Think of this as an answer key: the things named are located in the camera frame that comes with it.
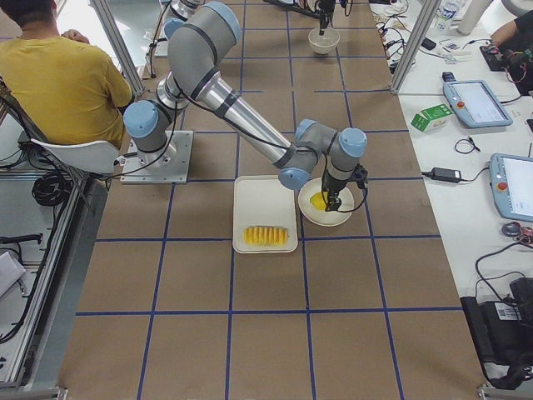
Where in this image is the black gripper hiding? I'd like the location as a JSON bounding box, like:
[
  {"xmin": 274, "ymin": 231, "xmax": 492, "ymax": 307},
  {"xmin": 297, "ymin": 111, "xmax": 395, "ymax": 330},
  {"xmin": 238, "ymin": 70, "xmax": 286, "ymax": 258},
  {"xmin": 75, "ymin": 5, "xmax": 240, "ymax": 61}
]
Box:
[
  {"xmin": 316, "ymin": 0, "xmax": 336, "ymax": 37},
  {"xmin": 321, "ymin": 172, "xmax": 347, "ymax": 212}
]

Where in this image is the yellow lemon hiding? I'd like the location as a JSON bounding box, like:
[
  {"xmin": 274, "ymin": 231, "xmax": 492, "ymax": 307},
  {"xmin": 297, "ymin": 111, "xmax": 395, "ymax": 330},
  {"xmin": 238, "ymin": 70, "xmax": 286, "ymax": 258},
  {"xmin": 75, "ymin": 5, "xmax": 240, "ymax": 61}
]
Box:
[{"xmin": 309, "ymin": 192, "xmax": 325, "ymax": 212}]

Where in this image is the white ceramic bowl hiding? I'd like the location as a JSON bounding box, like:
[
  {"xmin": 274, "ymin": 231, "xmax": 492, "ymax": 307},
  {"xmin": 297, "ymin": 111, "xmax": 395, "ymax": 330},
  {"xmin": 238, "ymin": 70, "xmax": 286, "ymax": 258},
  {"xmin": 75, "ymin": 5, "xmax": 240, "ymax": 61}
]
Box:
[{"xmin": 308, "ymin": 27, "xmax": 340, "ymax": 55}]

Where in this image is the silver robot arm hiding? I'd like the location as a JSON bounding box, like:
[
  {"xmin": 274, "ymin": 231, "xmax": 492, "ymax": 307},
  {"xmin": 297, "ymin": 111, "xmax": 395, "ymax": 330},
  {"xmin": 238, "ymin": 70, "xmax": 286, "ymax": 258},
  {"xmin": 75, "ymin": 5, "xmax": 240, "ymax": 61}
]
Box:
[
  {"xmin": 123, "ymin": 1, "xmax": 368, "ymax": 212},
  {"xmin": 159, "ymin": 0, "xmax": 336, "ymax": 39}
]

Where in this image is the cream round plate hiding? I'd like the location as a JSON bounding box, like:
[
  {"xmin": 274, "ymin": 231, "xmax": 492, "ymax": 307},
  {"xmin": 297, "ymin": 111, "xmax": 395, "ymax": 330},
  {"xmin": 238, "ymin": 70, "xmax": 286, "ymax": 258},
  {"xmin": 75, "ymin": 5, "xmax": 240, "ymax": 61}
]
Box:
[{"xmin": 298, "ymin": 177, "xmax": 355, "ymax": 227}]

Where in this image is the black plate rack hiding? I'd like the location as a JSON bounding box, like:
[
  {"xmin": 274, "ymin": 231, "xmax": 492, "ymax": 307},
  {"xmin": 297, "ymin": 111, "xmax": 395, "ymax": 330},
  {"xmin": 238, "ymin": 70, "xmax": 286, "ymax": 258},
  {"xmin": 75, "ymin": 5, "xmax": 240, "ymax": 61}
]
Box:
[{"xmin": 264, "ymin": 0, "xmax": 320, "ymax": 18}]

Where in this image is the white rectangular tray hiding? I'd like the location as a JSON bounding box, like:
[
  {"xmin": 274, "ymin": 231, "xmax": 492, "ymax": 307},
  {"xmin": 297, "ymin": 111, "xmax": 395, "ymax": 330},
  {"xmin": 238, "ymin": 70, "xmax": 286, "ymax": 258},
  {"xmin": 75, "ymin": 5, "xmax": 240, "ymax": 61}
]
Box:
[{"xmin": 232, "ymin": 175, "xmax": 298, "ymax": 254}]

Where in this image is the sliced yellow fruit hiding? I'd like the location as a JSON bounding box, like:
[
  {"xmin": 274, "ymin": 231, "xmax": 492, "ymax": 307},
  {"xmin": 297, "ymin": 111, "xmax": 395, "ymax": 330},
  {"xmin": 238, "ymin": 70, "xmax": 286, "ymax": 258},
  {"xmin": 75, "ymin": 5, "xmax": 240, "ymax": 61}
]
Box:
[{"xmin": 242, "ymin": 226, "xmax": 288, "ymax": 247}]

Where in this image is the black power adapter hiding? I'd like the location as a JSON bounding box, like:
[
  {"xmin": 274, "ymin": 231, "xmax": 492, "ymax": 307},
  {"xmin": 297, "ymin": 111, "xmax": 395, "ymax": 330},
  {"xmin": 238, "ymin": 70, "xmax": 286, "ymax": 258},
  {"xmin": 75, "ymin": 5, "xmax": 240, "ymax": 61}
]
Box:
[{"xmin": 431, "ymin": 167, "xmax": 462, "ymax": 183}]

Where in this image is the green white carton box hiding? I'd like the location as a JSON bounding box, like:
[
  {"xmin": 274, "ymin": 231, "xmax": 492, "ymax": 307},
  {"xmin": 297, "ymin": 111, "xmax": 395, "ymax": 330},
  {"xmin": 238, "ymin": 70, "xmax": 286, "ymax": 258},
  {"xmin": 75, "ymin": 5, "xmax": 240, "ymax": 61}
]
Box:
[{"xmin": 411, "ymin": 103, "xmax": 453, "ymax": 133}]

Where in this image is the blue teach pendant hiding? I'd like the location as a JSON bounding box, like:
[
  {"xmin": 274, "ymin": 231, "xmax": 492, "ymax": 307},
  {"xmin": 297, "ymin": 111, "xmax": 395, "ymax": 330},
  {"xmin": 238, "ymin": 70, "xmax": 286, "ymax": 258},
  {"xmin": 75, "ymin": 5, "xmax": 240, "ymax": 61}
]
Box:
[
  {"xmin": 442, "ymin": 80, "xmax": 513, "ymax": 129},
  {"xmin": 489, "ymin": 153, "xmax": 532, "ymax": 223}
]

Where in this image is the white chair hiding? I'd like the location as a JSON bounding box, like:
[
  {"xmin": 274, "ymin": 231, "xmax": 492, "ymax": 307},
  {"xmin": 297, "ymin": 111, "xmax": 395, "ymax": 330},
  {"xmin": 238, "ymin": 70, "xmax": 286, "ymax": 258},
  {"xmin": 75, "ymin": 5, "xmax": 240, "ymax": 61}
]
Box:
[{"xmin": 31, "ymin": 138, "xmax": 119, "ymax": 174}]

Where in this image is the person in yellow shirt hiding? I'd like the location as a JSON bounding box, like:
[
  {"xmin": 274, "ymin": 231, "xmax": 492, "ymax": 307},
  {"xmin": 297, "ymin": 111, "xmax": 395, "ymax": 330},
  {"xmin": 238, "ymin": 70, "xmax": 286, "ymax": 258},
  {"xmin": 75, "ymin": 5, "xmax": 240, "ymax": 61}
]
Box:
[{"xmin": 1, "ymin": 1, "xmax": 133, "ymax": 148}]

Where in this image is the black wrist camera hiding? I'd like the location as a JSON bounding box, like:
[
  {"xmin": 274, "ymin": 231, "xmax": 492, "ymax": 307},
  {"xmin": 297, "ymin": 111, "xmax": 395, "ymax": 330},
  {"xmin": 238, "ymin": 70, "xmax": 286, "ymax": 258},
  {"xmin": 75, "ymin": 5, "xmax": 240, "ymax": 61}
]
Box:
[{"xmin": 351, "ymin": 163, "xmax": 368, "ymax": 190}]

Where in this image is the aluminium frame post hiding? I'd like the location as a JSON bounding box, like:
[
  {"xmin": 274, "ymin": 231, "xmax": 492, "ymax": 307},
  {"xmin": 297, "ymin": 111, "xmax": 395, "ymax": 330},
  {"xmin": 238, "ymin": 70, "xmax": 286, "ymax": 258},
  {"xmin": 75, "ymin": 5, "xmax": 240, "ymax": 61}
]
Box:
[{"xmin": 390, "ymin": 0, "xmax": 441, "ymax": 94}]

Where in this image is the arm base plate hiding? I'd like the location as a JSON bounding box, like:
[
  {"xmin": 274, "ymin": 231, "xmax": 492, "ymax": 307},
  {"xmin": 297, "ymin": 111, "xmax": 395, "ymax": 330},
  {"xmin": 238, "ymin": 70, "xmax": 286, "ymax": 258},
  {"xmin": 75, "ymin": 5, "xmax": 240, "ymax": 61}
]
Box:
[{"xmin": 120, "ymin": 130, "xmax": 194, "ymax": 184}]

